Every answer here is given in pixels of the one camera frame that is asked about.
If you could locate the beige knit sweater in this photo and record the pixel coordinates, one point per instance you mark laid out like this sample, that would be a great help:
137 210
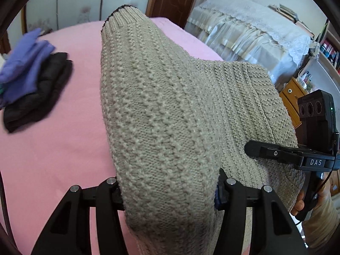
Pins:
164 111

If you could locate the black puffer jacket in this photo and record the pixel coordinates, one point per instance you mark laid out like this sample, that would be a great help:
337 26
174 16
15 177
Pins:
39 101

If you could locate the wooden headboard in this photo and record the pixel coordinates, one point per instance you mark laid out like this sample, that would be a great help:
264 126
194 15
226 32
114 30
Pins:
5 45

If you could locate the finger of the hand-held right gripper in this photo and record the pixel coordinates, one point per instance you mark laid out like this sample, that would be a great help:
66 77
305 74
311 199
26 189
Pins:
265 151

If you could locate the purple hoodie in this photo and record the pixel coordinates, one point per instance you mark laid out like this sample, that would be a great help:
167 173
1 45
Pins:
24 66

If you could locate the small wooden cabinet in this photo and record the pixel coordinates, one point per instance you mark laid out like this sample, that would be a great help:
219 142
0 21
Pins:
292 98

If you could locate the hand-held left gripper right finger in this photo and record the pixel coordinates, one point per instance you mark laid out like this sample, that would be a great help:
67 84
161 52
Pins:
225 194

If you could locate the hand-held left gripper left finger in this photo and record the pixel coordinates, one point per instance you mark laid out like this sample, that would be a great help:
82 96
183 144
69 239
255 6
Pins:
106 199

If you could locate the person's right forearm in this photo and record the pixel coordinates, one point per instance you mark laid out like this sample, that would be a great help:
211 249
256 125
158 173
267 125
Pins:
324 223

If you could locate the pink bed sheet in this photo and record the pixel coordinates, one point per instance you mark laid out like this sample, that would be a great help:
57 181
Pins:
66 151

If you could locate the bookshelf with books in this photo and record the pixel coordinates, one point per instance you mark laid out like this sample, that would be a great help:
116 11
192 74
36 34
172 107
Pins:
330 50

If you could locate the white lace-covered furniture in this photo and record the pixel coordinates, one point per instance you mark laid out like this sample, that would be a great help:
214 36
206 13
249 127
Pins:
252 32

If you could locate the floral sliding wardrobe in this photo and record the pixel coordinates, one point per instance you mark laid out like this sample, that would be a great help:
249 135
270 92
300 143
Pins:
79 0

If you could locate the brown wooden door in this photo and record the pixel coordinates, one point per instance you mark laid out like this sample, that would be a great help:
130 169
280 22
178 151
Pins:
175 0

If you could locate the person's right hand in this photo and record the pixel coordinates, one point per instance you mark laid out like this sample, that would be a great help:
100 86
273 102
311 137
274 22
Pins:
297 204

